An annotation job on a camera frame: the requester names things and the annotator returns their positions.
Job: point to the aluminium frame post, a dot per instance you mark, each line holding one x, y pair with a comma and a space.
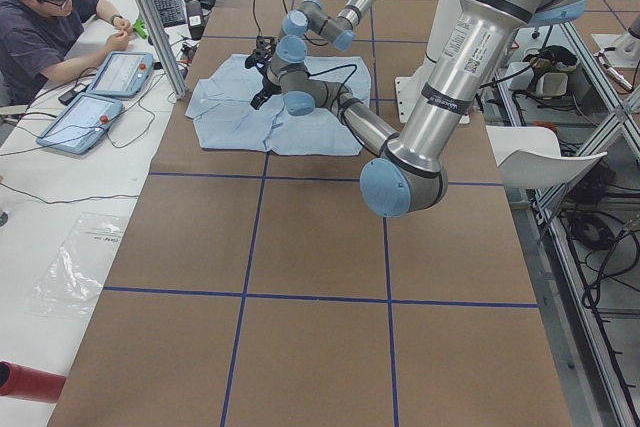
162, 46

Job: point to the green tool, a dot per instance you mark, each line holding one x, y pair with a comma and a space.
139, 28

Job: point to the upper blue teach pendant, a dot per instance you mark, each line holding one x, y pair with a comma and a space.
122, 74

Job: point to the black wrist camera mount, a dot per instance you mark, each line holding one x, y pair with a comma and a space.
266, 42
257, 59

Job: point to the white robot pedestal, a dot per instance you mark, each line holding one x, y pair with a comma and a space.
408, 88

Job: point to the black keyboard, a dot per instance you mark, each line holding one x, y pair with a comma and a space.
171, 12

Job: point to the black smartphone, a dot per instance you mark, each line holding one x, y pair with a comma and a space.
67, 97

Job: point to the light blue collared shirt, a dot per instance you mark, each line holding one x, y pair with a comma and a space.
224, 119

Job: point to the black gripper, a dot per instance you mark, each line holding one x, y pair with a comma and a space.
264, 89

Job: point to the lower blue teach pendant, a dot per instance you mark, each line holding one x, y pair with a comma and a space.
81, 124

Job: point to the white plastic chair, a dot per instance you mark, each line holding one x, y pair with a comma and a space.
530, 157

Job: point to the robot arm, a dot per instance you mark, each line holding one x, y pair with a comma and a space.
405, 174
336, 28

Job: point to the person in dark shirt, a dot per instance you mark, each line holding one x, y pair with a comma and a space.
36, 36

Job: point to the red cylinder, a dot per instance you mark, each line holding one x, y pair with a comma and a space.
30, 384

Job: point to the clear plastic bag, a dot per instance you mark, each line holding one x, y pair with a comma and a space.
72, 283

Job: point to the blue teach pendant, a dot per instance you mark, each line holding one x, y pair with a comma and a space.
81, 124
122, 74

